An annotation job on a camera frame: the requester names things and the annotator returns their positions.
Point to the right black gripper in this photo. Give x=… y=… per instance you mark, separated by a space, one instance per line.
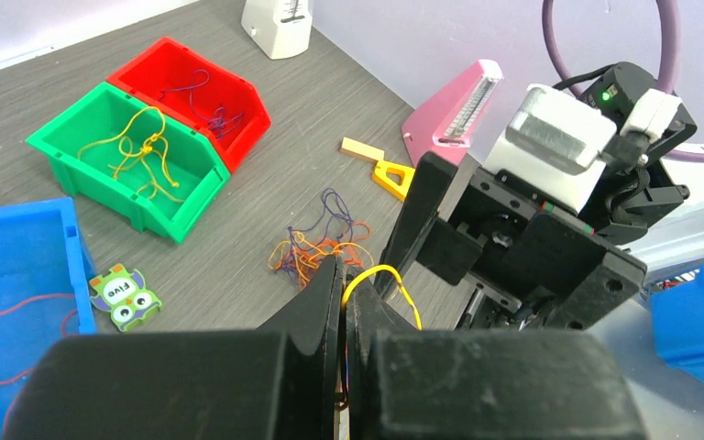
x=544 y=225

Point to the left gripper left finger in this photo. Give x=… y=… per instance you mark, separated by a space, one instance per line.
x=276 y=381

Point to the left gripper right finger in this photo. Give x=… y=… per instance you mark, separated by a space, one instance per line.
x=479 y=384

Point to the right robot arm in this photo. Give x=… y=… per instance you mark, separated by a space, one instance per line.
x=675 y=244

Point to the pink metronome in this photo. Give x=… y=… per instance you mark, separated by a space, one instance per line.
x=446 y=122

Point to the yellow triangle toy right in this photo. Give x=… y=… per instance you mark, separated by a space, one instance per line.
x=395 y=178

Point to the wooden block right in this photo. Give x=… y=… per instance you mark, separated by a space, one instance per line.
x=361 y=151

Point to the green owl tile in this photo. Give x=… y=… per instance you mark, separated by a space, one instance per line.
x=123 y=294

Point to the blue bin outside table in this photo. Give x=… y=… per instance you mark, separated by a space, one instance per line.
x=678 y=326

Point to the blue plastic bin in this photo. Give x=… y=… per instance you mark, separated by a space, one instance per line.
x=44 y=269

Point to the red plastic bin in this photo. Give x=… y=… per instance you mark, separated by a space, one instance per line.
x=184 y=85

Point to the green plastic bin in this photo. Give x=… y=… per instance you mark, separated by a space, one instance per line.
x=133 y=159

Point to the white metronome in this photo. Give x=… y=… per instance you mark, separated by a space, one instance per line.
x=281 y=28

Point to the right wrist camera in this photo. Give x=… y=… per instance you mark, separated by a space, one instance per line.
x=561 y=146

